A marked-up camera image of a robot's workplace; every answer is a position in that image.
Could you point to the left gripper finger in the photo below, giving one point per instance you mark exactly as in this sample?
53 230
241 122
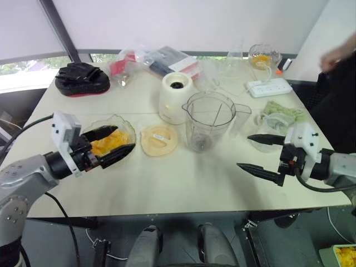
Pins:
100 133
116 155

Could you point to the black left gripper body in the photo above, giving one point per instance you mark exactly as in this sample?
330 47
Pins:
82 155

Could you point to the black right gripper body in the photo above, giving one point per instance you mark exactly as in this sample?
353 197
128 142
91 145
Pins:
290 160

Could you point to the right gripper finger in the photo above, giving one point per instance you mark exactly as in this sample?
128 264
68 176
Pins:
264 174
268 139

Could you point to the wavy-rimmed clear glass bowl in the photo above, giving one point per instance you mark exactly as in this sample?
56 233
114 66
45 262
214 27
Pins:
126 126

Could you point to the clear blender jar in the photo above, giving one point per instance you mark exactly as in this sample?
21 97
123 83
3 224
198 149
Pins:
205 125

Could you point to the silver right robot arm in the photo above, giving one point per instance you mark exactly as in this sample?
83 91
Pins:
340 169

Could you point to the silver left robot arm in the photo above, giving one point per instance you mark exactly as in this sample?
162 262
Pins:
25 172

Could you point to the person's forearm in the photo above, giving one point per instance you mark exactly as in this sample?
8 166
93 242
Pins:
347 46

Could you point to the orange food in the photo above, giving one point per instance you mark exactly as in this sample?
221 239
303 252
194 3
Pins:
260 59

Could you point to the yellow food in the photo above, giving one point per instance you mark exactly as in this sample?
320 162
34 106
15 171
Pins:
346 256

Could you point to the person's bare hand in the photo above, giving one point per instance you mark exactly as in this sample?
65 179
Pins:
332 61

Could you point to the green cloth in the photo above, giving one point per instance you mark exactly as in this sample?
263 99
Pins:
283 112

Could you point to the cream blender lid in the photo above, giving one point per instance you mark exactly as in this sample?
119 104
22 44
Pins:
158 140

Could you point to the black shoe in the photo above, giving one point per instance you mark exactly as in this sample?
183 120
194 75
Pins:
286 221

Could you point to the white power strip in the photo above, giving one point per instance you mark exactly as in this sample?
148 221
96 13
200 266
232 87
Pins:
268 87

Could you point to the person's black clothing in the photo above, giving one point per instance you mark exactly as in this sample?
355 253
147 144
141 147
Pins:
336 111

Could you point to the small orange object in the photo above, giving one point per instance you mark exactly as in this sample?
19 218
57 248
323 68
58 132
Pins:
278 72

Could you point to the plastic bag with red item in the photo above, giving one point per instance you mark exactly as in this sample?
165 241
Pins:
123 64

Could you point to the white and black small device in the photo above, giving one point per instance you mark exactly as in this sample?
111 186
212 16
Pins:
286 64

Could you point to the cream blender base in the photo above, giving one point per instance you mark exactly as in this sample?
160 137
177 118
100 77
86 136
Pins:
173 97

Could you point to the clear glass flask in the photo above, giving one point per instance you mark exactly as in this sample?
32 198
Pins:
235 62

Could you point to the round glass bowl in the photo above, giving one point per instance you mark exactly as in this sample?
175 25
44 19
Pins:
274 55

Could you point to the grey rounded shape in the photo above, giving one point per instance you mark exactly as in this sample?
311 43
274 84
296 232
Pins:
144 247
217 247

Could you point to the crumpled clear plastic bag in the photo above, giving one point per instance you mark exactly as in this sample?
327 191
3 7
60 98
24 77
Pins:
208 75

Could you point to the green container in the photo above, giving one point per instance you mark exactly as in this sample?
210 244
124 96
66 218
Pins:
326 256

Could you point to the clear plastic bags with packages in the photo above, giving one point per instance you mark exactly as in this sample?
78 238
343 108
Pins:
175 62

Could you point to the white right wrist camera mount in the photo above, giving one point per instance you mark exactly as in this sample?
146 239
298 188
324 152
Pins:
306 139

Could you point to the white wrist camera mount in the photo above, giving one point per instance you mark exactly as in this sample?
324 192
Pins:
306 139
59 125

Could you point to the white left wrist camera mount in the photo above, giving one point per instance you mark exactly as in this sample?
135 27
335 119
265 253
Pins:
59 125

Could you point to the black table frame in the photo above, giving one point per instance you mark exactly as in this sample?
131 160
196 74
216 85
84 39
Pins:
251 242

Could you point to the black window frame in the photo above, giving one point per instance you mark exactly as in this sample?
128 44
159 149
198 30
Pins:
61 30

